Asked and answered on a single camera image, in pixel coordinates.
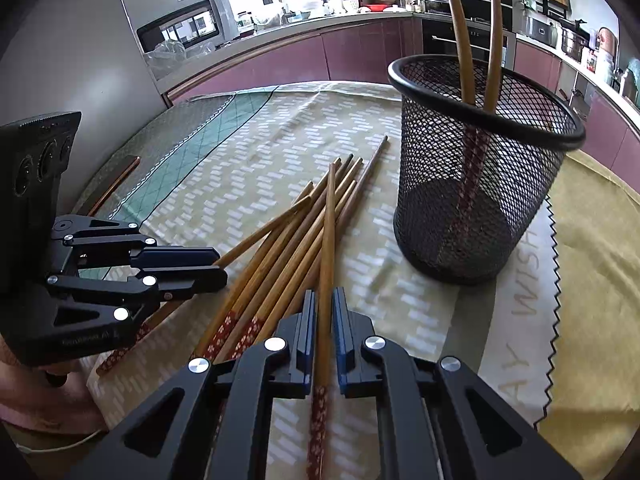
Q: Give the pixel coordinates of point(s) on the group of wooden chopsticks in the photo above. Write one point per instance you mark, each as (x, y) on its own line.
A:
(295, 245)

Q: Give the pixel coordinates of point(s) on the teal glass bowl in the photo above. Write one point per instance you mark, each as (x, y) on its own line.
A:
(634, 82)

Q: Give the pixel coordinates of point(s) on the stainless steel pot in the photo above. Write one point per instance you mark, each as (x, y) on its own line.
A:
(574, 42)

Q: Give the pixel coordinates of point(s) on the red basin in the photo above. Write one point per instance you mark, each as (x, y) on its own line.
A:
(374, 8)

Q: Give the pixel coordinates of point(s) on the patterned beige green tablecloth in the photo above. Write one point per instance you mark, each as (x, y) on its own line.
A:
(210, 180)

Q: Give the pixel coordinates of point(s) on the black mesh utensil holder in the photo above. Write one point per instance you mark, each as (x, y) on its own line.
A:
(450, 240)

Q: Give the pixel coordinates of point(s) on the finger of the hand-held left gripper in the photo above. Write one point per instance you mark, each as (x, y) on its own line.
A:
(175, 257)
(192, 282)

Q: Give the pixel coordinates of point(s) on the silver microwave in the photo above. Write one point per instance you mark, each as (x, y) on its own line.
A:
(185, 22)

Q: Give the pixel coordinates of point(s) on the yellow table cover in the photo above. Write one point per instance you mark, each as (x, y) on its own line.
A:
(595, 270)

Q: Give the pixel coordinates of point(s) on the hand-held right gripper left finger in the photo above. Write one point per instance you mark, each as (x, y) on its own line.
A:
(311, 330)

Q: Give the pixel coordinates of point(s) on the person's left forearm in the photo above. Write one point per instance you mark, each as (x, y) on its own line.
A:
(35, 400)

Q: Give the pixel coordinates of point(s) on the copper kettle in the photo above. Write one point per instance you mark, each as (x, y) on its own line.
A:
(607, 45)

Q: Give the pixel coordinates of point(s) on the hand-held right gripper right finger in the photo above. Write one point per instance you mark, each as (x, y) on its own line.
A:
(340, 330)

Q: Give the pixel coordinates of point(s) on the built-in black oven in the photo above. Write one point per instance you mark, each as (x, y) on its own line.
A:
(440, 42)

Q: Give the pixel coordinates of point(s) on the clear plastic bag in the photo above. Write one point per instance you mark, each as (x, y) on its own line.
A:
(172, 55)

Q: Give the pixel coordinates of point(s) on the pink lower kitchen cabinets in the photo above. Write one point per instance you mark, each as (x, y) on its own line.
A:
(300, 60)
(540, 62)

